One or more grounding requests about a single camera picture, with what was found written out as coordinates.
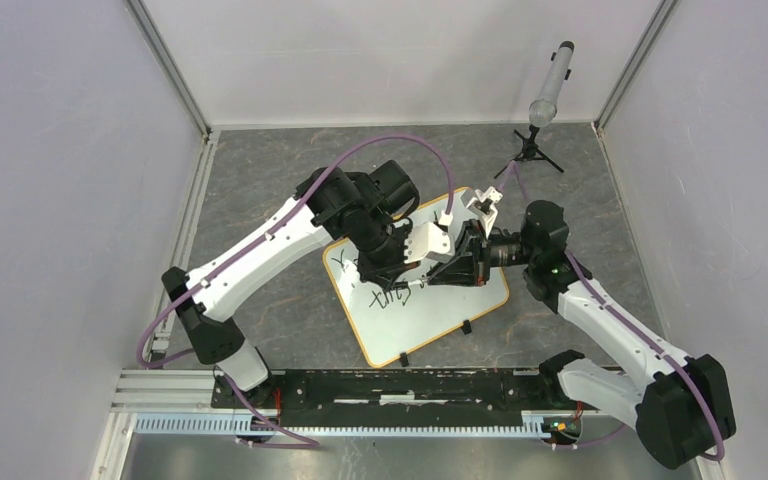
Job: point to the white toothed cable rail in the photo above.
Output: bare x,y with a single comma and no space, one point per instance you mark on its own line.
247,426

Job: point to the black microphone tripod stand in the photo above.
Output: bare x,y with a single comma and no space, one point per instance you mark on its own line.
530,151

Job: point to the silver microphone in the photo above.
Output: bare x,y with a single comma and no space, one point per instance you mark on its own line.
543,110

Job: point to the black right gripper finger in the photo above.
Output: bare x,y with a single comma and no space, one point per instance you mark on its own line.
454,275
462,250

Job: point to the grey whiteboard wire stand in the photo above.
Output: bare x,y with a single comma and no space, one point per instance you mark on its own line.
446,351

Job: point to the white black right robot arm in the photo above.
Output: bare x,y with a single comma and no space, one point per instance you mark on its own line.
678,405

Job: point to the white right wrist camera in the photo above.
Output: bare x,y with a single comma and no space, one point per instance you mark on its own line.
484,204

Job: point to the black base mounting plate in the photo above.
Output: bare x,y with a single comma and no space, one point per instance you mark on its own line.
485,397

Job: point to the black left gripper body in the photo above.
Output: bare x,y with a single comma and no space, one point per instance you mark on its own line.
387,256

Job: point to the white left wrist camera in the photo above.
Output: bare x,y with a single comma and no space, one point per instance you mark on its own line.
429,240

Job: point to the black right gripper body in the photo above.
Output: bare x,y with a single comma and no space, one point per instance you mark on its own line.
482,248

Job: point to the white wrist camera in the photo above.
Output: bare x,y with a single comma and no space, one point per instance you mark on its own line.
484,204
429,240

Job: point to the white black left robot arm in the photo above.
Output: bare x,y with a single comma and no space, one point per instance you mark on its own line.
369,209

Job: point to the white whiteboard with yellow frame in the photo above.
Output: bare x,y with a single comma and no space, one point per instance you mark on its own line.
400,320

